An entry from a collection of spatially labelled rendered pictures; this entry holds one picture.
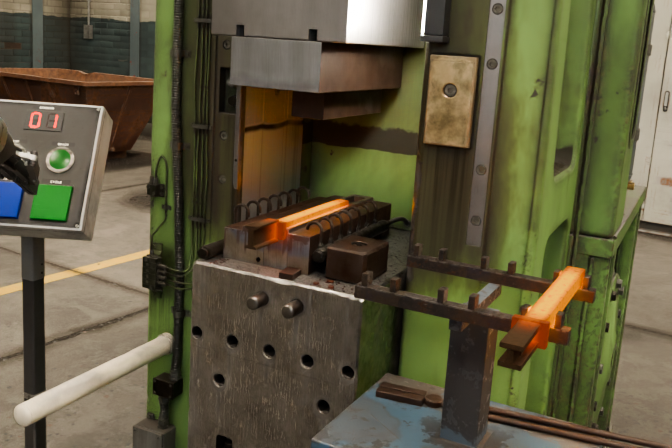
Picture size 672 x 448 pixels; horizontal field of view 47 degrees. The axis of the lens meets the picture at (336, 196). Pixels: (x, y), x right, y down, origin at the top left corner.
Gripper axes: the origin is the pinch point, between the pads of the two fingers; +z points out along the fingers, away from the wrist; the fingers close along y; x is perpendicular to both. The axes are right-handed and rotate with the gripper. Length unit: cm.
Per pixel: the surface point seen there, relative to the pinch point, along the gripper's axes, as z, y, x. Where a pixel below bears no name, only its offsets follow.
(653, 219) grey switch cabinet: 453, 313, 154
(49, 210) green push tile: 12.4, 0.3, -1.7
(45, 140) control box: 13.1, -3.7, 13.7
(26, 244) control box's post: 29.0, -9.9, -5.1
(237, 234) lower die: 14.5, 38.4, -3.5
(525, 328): -42, 83, -29
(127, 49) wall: 754, -231, 440
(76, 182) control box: 13.1, 4.4, 4.9
